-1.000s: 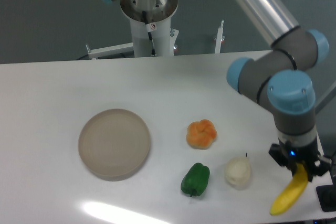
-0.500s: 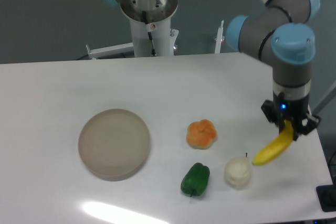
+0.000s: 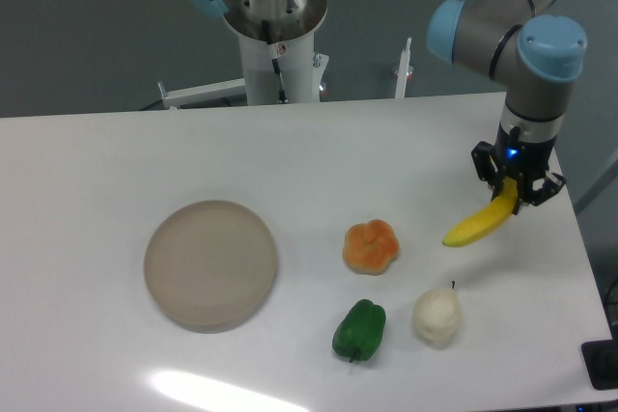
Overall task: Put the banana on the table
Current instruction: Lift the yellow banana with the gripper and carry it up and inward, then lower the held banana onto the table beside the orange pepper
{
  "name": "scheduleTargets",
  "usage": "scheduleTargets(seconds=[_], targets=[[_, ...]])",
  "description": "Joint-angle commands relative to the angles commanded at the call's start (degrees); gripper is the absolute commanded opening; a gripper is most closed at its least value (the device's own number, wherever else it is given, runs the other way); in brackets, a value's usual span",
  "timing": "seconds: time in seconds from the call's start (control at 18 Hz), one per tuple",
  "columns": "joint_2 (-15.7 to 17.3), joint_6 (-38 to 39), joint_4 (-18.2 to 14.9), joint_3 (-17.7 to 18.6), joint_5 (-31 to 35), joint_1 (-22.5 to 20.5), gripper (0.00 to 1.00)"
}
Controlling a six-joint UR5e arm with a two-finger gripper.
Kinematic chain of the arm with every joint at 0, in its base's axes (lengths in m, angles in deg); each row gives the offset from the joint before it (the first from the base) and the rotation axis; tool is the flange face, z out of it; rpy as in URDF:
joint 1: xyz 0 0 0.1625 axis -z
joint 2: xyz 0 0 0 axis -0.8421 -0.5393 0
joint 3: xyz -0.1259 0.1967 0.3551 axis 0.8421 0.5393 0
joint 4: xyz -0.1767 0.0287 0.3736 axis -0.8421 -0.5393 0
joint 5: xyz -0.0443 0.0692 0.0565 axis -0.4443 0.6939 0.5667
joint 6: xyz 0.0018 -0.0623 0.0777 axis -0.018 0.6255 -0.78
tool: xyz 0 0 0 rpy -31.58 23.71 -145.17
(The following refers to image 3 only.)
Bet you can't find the yellow banana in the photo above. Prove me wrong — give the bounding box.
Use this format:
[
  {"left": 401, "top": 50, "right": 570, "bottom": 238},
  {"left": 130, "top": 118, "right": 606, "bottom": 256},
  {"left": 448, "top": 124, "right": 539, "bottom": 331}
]
[{"left": 442, "top": 178, "right": 519, "bottom": 248}]

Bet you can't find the white pear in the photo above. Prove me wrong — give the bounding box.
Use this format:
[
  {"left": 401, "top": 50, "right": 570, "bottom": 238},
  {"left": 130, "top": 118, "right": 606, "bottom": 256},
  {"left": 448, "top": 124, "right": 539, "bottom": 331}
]
[{"left": 411, "top": 281, "right": 463, "bottom": 348}]

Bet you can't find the black box at table edge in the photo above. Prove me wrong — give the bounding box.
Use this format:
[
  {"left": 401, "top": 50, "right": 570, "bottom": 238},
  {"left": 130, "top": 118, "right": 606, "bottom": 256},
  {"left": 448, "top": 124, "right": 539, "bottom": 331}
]
[{"left": 581, "top": 340, "right": 617, "bottom": 391}]

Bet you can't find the white support bracket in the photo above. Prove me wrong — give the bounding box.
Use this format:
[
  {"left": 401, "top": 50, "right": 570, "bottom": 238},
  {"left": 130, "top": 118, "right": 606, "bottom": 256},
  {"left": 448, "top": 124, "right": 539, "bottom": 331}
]
[
  {"left": 157, "top": 78, "right": 245, "bottom": 109},
  {"left": 394, "top": 37, "right": 413, "bottom": 99}
]

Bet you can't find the orange knotted bread roll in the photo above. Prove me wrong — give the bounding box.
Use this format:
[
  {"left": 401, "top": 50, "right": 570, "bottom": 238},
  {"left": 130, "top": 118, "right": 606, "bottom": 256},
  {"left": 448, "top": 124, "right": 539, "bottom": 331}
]
[{"left": 342, "top": 219, "right": 400, "bottom": 275}]

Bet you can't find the white left support bracket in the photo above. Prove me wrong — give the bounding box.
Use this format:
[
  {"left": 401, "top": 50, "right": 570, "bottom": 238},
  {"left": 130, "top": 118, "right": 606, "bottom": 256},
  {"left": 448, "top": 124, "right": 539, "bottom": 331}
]
[{"left": 157, "top": 78, "right": 245, "bottom": 109}]

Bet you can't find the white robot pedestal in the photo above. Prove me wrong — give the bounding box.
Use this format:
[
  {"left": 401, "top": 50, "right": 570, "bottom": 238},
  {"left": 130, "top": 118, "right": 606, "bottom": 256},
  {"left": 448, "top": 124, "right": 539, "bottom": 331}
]
[{"left": 220, "top": 0, "right": 330, "bottom": 106}]

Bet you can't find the white right support bracket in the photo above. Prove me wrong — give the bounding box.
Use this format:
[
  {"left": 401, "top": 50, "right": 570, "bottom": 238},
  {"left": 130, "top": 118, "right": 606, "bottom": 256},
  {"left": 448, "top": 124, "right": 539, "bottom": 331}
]
[{"left": 394, "top": 37, "right": 413, "bottom": 99}]

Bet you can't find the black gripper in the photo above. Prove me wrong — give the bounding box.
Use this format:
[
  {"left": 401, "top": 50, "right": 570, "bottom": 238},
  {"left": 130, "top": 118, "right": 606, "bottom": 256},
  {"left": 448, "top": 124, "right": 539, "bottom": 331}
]
[{"left": 471, "top": 125, "right": 566, "bottom": 215}]

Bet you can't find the green bell pepper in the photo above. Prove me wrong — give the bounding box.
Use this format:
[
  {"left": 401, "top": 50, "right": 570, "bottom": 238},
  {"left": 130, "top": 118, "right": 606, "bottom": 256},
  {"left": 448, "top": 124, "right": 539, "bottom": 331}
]
[{"left": 331, "top": 299, "right": 386, "bottom": 363}]

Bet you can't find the black pedestal cable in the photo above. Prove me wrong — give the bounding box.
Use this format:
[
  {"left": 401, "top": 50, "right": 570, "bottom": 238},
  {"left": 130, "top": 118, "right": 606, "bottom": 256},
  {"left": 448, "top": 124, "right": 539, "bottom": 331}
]
[{"left": 260, "top": 19, "right": 289, "bottom": 104}]

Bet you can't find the beige round plate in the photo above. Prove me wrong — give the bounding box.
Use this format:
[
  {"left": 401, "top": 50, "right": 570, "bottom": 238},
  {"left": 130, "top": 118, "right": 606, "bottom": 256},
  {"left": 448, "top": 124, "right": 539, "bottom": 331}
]
[{"left": 143, "top": 200, "right": 278, "bottom": 333}]

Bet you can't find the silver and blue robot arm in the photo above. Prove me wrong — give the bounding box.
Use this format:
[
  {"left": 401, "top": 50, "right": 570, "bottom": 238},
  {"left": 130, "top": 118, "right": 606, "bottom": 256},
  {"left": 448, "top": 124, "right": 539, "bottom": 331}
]
[{"left": 190, "top": 0, "right": 587, "bottom": 215}]

